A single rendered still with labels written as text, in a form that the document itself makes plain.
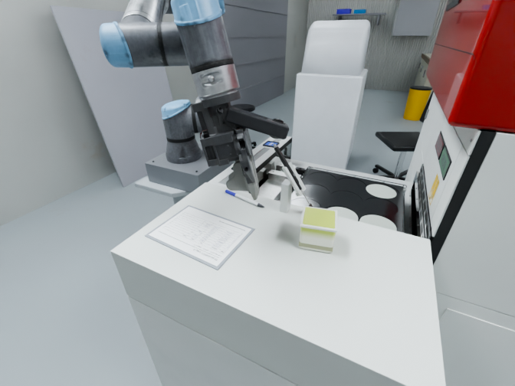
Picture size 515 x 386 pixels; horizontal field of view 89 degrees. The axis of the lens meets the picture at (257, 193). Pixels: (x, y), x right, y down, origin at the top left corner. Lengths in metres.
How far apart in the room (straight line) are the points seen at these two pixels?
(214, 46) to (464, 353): 0.94
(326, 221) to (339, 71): 2.43
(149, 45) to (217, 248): 0.41
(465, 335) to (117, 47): 1.02
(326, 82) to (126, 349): 2.63
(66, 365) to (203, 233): 1.27
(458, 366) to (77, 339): 1.66
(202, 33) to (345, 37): 2.54
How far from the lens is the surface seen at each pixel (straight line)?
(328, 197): 0.91
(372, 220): 0.84
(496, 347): 0.95
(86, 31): 3.06
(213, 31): 0.48
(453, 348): 0.97
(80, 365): 1.74
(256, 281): 0.53
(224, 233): 0.62
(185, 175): 1.07
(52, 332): 1.94
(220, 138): 0.48
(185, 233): 0.64
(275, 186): 0.99
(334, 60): 2.93
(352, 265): 0.58
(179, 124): 1.10
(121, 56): 0.60
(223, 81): 0.47
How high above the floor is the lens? 1.36
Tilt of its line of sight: 31 degrees down
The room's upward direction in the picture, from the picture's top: straight up
